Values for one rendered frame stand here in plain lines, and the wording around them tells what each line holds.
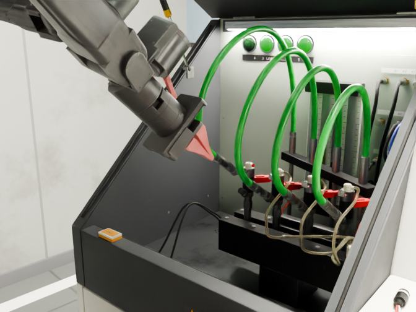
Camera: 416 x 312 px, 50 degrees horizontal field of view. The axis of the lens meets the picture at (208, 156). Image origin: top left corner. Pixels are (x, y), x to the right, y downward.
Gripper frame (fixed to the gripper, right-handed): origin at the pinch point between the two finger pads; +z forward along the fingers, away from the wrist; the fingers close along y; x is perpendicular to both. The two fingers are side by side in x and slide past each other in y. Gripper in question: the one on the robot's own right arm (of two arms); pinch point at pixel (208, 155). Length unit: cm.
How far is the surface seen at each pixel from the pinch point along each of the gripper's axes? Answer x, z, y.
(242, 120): 7.4, 7.3, 11.5
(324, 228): 2.6, 38.9, 6.6
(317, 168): -8.0, 14.5, 9.6
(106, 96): 211, 62, 34
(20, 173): 202, 47, -34
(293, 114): 24.2, 32.3, 29.3
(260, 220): 16.9, 36.0, 1.3
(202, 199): 55, 48, 2
